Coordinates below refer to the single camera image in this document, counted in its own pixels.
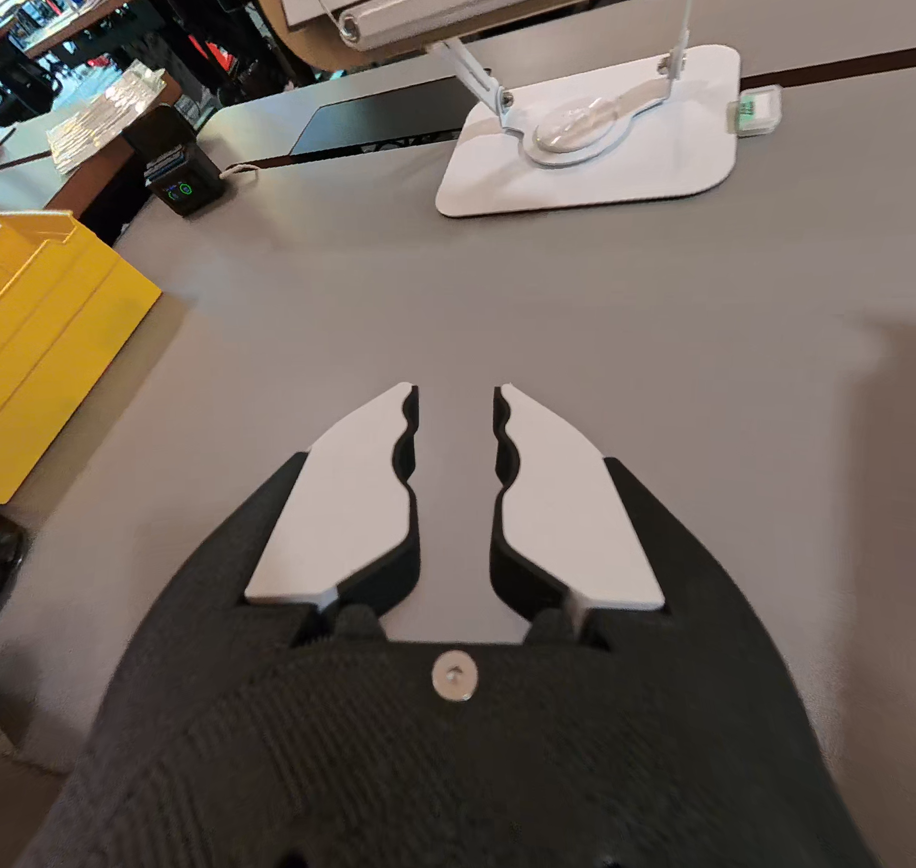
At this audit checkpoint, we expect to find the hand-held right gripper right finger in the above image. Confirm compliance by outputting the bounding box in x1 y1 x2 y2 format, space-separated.
489 382 668 627

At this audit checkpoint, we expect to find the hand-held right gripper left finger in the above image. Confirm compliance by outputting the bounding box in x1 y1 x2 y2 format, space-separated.
242 382 423 626

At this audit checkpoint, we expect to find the yellow storage bin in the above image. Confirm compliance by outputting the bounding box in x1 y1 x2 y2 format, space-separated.
0 210 164 506

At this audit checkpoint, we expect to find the black pouch yellow smiley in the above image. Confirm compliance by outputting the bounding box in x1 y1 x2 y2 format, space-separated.
0 514 28 608

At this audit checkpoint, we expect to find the white document stand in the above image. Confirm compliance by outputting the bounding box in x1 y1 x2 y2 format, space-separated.
239 0 774 220

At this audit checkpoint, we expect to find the black battery charger case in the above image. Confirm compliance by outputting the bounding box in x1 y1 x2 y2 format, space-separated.
122 104 229 219

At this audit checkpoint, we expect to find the small white green-label box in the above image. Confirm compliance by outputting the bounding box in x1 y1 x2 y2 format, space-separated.
725 84 784 139

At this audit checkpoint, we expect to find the stack of clear sheets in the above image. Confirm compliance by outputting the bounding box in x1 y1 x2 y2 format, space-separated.
46 60 170 175

